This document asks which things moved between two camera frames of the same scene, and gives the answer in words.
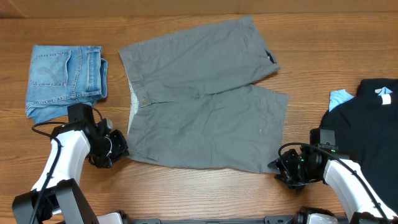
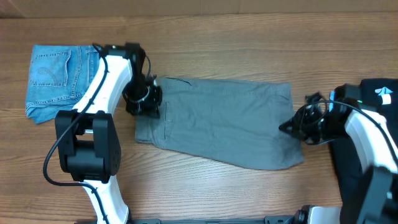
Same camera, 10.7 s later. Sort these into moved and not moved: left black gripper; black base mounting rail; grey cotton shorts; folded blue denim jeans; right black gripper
Moved: left black gripper; grey cotton shorts; right black gripper
Not moved: folded blue denim jeans; black base mounting rail
